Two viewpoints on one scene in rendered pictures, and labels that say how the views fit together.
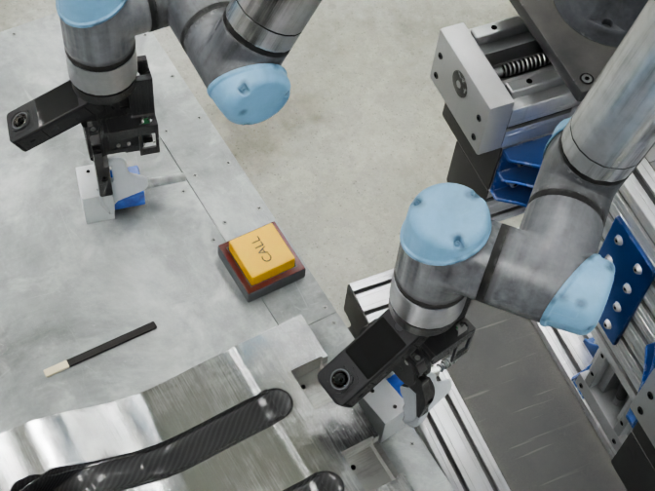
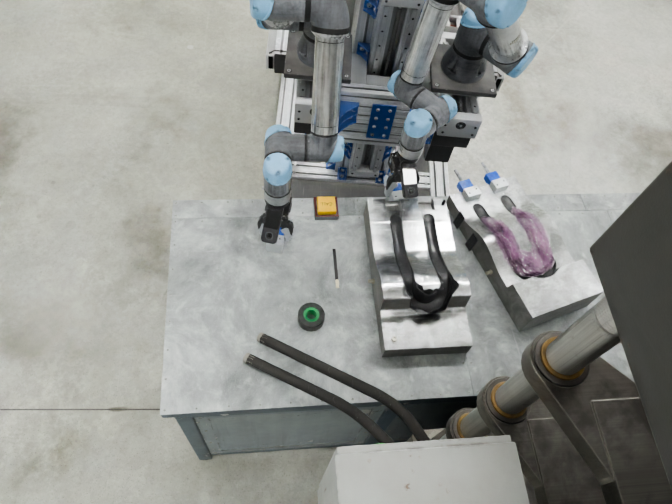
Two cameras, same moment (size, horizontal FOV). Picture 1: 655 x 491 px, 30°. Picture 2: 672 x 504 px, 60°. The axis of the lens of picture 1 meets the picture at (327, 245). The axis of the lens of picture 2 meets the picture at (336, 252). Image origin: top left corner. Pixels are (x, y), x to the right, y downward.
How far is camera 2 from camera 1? 116 cm
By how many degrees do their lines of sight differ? 34
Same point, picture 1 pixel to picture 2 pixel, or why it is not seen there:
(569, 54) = not seen: hidden behind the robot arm
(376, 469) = (423, 206)
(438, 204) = (416, 118)
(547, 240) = (433, 103)
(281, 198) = not seen: hidden behind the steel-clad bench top
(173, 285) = (320, 238)
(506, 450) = not seen: hidden behind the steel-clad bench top
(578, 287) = (451, 105)
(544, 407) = (341, 193)
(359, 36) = (127, 175)
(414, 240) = (421, 131)
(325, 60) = (131, 193)
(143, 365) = (347, 258)
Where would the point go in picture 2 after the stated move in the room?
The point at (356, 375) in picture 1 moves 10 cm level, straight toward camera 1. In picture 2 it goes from (413, 186) to (440, 203)
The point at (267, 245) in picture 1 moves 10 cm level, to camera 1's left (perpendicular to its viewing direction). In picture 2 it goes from (326, 201) to (309, 222)
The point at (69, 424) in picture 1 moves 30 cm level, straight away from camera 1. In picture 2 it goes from (384, 272) to (283, 257)
